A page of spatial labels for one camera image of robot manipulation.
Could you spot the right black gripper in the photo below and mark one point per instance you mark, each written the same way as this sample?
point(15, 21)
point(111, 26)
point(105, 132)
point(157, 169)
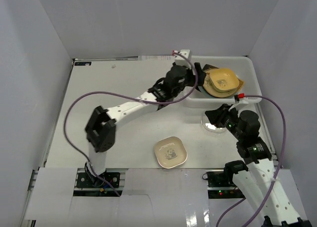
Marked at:
point(217, 116)

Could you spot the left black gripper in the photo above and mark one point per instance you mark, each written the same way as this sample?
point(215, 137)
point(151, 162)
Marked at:
point(198, 75)

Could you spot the clear plastic dish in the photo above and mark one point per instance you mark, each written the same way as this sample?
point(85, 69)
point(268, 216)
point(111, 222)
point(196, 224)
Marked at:
point(210, 127)

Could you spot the beige bird branch plate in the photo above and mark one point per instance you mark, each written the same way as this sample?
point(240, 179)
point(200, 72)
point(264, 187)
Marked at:
point(209, 88)

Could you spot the yellow panda square dish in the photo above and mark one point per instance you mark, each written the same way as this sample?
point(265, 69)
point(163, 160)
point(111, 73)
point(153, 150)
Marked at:
point(223, 79)

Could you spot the woven fan-shaped basket plate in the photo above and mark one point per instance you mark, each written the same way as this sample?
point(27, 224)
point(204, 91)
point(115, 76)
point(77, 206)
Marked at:
point(241, 84)

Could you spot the cream panda square dish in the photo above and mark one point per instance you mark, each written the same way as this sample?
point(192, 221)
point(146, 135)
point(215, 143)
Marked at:
point(170, 152)

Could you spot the black square amber plate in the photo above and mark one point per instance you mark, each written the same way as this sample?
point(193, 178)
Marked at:
point(208, 67)

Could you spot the teal round plate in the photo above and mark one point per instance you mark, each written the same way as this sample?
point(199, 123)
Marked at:
point(203, 91)

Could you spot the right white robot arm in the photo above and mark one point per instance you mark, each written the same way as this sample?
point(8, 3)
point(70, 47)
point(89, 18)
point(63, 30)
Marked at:
point(254, 173)

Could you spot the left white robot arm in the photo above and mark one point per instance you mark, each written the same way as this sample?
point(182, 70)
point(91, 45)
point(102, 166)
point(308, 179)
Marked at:
point(104, 123)

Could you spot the white plastic bin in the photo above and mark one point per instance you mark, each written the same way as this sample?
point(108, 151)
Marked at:
point(241, 66)

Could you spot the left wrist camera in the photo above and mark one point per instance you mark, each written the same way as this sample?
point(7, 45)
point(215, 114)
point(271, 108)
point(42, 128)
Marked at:
point(182, 57)

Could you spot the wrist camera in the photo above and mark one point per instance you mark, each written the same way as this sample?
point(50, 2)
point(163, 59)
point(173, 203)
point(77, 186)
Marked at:
point(241, 99)
point(182, 57)

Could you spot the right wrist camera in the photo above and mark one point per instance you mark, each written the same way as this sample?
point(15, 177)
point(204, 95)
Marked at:
point(241, 99)

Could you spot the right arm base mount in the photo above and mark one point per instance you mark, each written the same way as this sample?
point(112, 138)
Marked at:
point(220, 182)

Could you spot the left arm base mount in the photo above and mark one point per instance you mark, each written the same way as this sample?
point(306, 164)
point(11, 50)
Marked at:
point(87, 185)

